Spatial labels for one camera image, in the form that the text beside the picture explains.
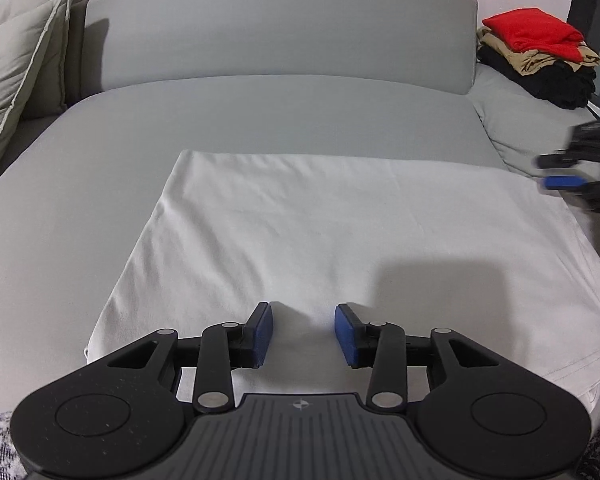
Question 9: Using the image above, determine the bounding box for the white t-shirt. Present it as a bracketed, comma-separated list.
[84, 149, 600, 413]

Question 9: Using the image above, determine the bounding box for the red folded garment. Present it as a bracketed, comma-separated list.
[482, 7, 586, 62]

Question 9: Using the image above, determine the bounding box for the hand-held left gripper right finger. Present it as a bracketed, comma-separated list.
[333, 302, 512, 414]

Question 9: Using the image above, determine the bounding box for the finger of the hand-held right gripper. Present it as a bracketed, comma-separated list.
[542, 174, 600, 217]
[536, 149, 600, 172]

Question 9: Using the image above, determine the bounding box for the black folded garment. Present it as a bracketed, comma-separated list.
[477, 45, 599, 110]

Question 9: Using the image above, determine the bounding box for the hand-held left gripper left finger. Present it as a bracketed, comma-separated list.
[92, 301, 274, 414]

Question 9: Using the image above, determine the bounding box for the small grey pillow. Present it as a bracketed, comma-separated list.
[0, 0, 69, 197]

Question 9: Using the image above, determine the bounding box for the grey sofa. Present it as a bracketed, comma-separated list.
[0, 0, 600, 461]

